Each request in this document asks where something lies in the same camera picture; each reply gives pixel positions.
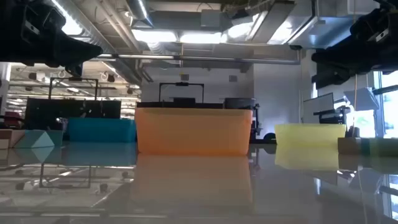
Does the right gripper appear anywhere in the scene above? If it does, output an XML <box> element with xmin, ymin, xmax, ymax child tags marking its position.
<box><xmin>350</xmin><ymin>0</ymin><xmax>398</xmax><ymax>47</ymax></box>

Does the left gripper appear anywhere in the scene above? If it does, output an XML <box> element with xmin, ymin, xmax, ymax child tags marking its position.
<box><xmin>0</xmin><ymin>0</ymin><xmax>103</xmax><ymax>78</ymax></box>

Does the blue plastic bin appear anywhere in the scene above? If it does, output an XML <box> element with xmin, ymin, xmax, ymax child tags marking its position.
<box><xmin>67</xmin><ymin>117</ymin><xmax>137</xmax><ymax>143</ymax></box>

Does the window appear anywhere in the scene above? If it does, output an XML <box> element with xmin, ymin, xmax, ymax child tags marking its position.
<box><xmin>373</xmin><ymin>70</ymin><xmax>398</xmax><ymax>139</ymax></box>

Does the ceiling light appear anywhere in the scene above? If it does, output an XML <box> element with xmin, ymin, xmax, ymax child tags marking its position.
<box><xmin>132</xmin><ymin>29</ymin><xmax>223</xmax><ymax>44</ymax></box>

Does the teal block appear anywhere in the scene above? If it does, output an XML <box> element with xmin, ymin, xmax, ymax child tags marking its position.
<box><xmin>14</xmin><ymin>129</ymin><xmax>65</xmax><ymax>149</ymax></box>

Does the red chair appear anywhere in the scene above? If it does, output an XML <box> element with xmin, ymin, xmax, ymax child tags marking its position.
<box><xmin>2</xmin><ymin>111</ymin><xmax>23</xmax><ymax>129</ymax></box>

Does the black workstation table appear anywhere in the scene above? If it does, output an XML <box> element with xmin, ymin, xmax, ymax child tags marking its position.
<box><xmin>136</xmin><ymin>97</ymin><xmax>224</xmax><ymax>109</ymax></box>

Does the white monitor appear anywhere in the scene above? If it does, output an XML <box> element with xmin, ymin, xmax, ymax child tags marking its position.
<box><xmin>303</xmin><ymin>92</ymin><xmax>335</xmax><ymax>124</ymax></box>

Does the wooden block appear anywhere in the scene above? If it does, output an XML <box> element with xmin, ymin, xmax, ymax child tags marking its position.
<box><xmin>0</xmin><ymin>129</ymin><xmax>25</xmax><ymax>149</ymax></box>

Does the horizontal steel pipe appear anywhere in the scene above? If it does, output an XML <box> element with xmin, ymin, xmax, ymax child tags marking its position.
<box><xmin>96</xmin><ymin>53</ymin><xmax>301</xmax><ymax>65</ymax></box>

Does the yellow plastic bin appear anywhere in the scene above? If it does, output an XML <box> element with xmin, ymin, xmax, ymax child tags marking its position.
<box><xmin>274</xmin><ymin>123</ymin><xmax>347</xmax><ymax>147</ymax></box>

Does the orange plastic bin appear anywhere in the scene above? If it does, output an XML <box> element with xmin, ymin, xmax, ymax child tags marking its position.
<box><xmin>134</xmin><ymin>107</ymin><xmax>253</xmax><ymax>156</ymax></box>

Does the grey ceiling box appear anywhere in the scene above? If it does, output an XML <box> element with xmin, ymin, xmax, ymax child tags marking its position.
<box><xmin>200</xmin><ymin>9</ymin><xmax>222</xmax><ymax>28</ymax></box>

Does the black equipment stand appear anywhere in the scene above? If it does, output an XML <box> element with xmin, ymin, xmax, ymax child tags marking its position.
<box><xmin>251</xmin><ymin>104</ymin><xmax>264</xmax><ymax>141</ymax></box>

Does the black box monitor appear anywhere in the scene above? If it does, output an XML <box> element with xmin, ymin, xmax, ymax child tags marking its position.
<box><xmin>224</xmin><ymin>97</ymin><xmax>256</xmax><ymax>110</ymax></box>

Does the silver round ceiling duct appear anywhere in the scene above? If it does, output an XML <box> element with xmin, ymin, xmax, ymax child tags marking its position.
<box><xmin>51</xmin><ymin>0</ymin><xmax>141</xmax><ymax>54</ymax></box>

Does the black metal frame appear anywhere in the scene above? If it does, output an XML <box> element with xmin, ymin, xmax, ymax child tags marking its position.
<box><xmin>48</xmin><ymin>77</ymin><xmax>99</xmax><ymax>101</ymax></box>
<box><xmin>159</xmin><ymin>82</ymin><xmax>205</xmax><ymax>103</ymax></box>

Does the silver rectangular ceiling duct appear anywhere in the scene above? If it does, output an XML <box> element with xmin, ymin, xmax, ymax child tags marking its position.
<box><xmin>267</xmin><ymin>0</ymin><xmax>380</xmax><ymax>50</ymax></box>

